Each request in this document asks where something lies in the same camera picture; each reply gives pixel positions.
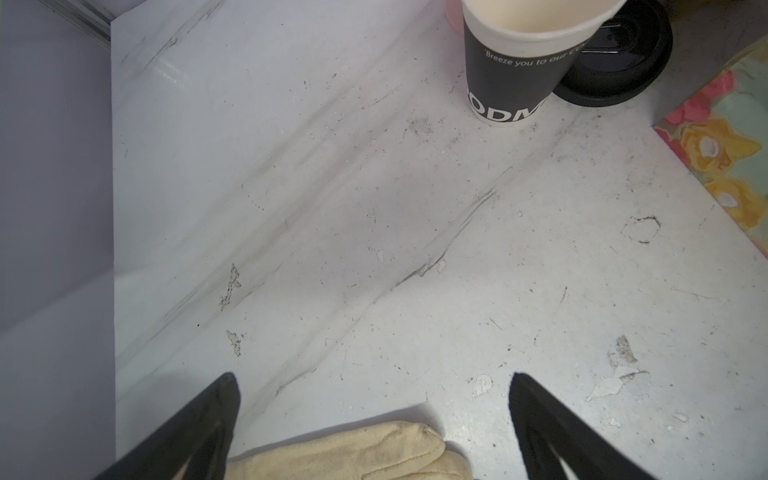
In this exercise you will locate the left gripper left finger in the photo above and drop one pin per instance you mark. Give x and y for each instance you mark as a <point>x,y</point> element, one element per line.
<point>193,444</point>

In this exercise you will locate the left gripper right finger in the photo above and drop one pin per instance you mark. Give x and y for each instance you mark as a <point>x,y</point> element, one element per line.
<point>550,436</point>

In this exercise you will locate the green paper takeout bag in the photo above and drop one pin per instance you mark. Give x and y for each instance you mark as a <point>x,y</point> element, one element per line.
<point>720,134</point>

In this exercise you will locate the black plastic cup lid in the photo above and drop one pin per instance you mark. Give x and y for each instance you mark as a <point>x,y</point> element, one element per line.
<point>625,55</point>

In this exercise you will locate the black paper coffee cup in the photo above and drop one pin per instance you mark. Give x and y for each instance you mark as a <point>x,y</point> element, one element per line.
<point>518,51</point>

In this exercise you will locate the cream leather work glove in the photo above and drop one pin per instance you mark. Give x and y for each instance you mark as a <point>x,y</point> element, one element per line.
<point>390,450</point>

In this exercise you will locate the pink straw holder cup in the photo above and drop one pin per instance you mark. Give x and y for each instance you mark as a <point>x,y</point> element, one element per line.
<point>453,11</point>

